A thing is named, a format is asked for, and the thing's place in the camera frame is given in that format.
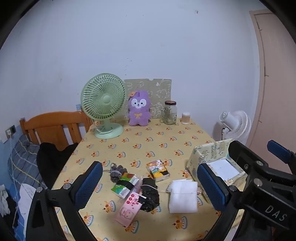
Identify white cloth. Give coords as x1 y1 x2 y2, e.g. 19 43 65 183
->
167 179 198 214

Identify green tissue pack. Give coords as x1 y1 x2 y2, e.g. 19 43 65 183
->
111 173 139 199

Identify pink wet wipes pack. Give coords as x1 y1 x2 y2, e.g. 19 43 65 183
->
115 192 146 227

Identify grey drawstring pouch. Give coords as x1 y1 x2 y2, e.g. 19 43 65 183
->
104 163 127 183

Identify yellow cartoon tissue pack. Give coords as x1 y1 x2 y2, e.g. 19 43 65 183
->
146 160 170 182

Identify black plastic bag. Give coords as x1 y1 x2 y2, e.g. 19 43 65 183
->
140 177 159 212

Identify yellow patterned storage box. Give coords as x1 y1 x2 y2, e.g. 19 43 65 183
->
186 138 247 191

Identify white clothes on bed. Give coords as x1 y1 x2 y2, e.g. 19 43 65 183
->
1 183 36 233

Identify beige door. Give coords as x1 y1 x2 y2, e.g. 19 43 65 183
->
247 10 295 170

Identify white standing fan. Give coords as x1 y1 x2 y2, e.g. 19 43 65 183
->
219 110 251 143

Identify black cloth on chair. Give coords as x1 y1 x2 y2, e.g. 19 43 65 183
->
36 143 78 189

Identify blue plaid bedding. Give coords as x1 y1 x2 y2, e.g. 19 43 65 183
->
4 135 47 240

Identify cotton swab container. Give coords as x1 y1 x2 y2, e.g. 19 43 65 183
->
180 112 191 125

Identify yellow cake-print tablecloth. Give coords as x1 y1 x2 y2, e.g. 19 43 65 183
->
54 119 220 240

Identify wooden chair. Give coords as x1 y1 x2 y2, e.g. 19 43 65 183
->
20 111 93 151

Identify glass jar with lid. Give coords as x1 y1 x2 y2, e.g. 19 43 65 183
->
161 100 177 125

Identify patterned cardboard panel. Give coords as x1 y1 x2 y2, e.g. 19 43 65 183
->
124 79 171 118

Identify purple plush bunny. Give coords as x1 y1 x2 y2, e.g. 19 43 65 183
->
128 90 151 126

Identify green desk fan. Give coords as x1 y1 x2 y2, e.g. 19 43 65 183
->
80 73 126 139

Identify wall power socket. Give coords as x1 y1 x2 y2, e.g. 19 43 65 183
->
5 125 16 139

